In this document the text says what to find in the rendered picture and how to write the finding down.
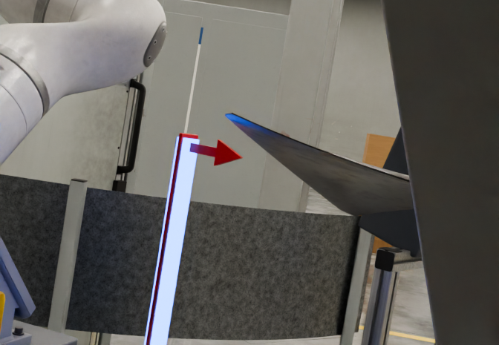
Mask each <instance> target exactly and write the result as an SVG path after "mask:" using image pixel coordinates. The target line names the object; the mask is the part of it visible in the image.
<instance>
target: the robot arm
mask: <svg viewBox="0 0 499 345"><path fill-rule="evenodd" d="M0 15H1V16H2V17H3V19H4V20H5V21H6V22H8V23H9V24H2V25H0V166H1V165H2V164H3V163H4V161H5V160H6V159H7V158H8V157H9V156H10V155H11V154H12V153H13V151H14V150H15V149H16V148H17V146H18V145H19V144H20V143H21V142H22V140H23V139H24V138H25V137H26V136H27V135H28V134H29V133H30V132H31V131H32V130H33V128H34V127H35V126H36V125H37V123H38V122H39V121H40V120H41V119H42V117H43V116H44V115H45V114H46V113H47V112H48V111H49V110H50V109H51V108H52V107H53V106H54V105H55V104H56V103H57V102H58V101H59V100H60V99H61V98H62V97H64V96H68V95H71V94H75V93H82V92H86V91H93V90H97V89H101V88H107V87H110V86H113V85H117V84H120V83H122V82H126V81H128V80H130V79H132V78H134V77H136V76H138V75H139V74H141V73H142V72H143V71H144V70H146V69H147V68H148V67H149V66H150V65H151V64H152V63H153V62H154V61H155V59H156V58H157V56H158V54H159V52H160V51H161V50H162V49H163V43H164V41H165V37H166V35H167V30H166V16H165V13H164V11H163V8H162V7H161V5H160V3H159V2H158V1H157V0H0Z"/></svg>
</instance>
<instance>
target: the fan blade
mask: <svg viewBox="0 0 499 345"><path fill-rule="evenodd" d="M225 116H226V117H227V118H228V119H229V120H230V121H231V122H232V123H234V124H235V125H236V126H237V127H238V128H240V129H241V130H242V131H243V132H244V133H245V134H246V135H247V136H248V137H250V138H251V139H252V140H253V141H255V142H256V143H257V144H258V145H260V146H261V147H262V148H263V149H264V150H265V151H266V152H268V153H269V154H270V155H272V156H273V157H274V158H275V159H277V160H278V161H279V162H280V163H281V164H282V165H284V166H285V167H286V168H288V169H289V170H290V171H292V172H293V173H294V174H295V175H296V176H297V177H298V178H300V179H301V180H302V181H304V182H305V183H307V184H308V185H309V186H310V187H311V188H312V189H314V190H315V191H316V192H318V193H319V194H320V195H322V196H323V197H324V198H325V199H326V200H328V201H329V202H330V203H332V204H333V205H334V206H335V207H337V208H338V209H340V210H341V211H344V212H346V213H348V214H351V215H353V216H359V215H364V214H373V213H379V212H386V211H399V210H409V209H414V204H413V198H412V193H411V184H410V180H409V175H408V174H403V173H399V172H396V171H390V170H387V169H384V168H379V167H376V166H374V165H369V164H366V163H363V162H360V161H356V160H352V159H350V158H347V157H343V156H340V155H338V154H334V153H331V152H329V151H325V150H322V149H320V148H316V147H313V146H311V145H308V144H305V143H303V142H299V141H298V140H295V139H292V138H290V137H287V136H285V135H283V134H280V133H278V132H275V131H273V130H270V129H269V128H265V127H264V126H261V125H259V124H257V123H254V122H252V121H249V120H248V119H245V118H243V117H241V116H239V115H237V114H234V113H228V114H226V115H225Z"/></svg>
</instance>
